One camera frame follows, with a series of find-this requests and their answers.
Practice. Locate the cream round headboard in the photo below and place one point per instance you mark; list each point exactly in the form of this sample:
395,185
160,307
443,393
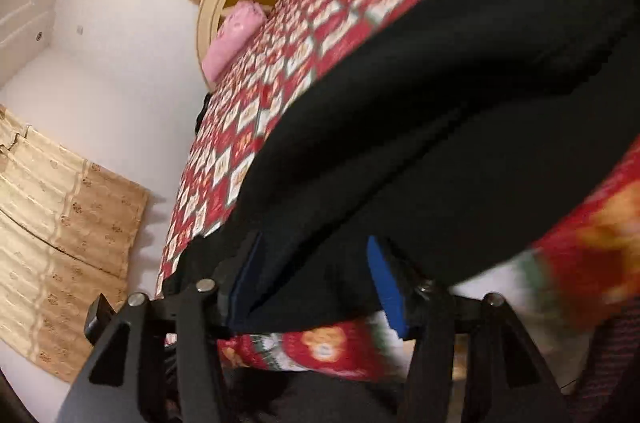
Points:
212,3

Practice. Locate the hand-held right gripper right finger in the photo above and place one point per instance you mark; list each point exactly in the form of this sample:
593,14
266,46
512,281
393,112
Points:
387,293

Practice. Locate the pink pillow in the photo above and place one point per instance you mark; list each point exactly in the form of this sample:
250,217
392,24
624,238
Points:
232,35

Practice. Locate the person's dark clothing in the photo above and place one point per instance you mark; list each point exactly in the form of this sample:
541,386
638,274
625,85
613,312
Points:
310,398

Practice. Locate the red printed bear blanket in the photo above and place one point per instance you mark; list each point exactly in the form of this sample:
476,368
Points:
300,43

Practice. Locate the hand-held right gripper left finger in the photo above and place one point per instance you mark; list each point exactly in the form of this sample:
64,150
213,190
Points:
244,288

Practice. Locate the black pants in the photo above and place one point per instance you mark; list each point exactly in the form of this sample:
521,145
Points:
425,103

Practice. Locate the wide beige floral curtain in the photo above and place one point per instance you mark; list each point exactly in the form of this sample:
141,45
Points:
50,228

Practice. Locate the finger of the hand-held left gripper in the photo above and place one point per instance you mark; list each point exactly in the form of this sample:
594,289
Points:
99,318

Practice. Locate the dark red striped clothing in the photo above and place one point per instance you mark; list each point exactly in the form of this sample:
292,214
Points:
615,363

